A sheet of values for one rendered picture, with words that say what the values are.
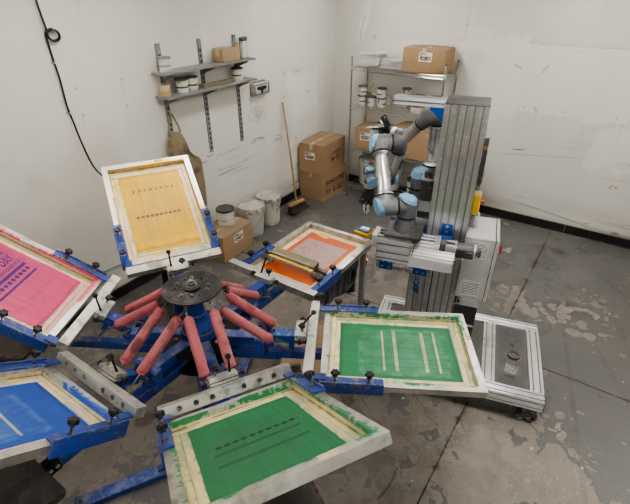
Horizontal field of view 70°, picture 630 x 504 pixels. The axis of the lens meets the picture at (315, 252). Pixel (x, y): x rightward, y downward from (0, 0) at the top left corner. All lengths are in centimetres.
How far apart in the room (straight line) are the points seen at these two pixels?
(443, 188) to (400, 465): 177
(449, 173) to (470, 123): 32
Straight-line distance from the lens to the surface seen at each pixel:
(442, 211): 303
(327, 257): 318
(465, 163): 291
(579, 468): 355
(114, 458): 343
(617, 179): 600
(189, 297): 228
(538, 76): 584
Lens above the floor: 262
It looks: 31 degrees down
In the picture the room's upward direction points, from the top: straight up
